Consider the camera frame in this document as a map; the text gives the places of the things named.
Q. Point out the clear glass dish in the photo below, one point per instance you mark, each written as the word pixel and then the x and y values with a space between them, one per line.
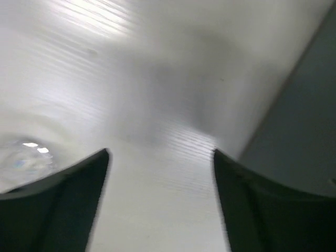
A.
pixel 24 160

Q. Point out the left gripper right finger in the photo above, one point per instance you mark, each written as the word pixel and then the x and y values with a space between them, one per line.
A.
pixel 260 214

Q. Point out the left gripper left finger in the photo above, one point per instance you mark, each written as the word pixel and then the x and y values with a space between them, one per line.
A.
pixel 55 213

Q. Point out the grey plastic bin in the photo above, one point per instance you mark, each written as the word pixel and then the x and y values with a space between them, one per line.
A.
pixel 295 143

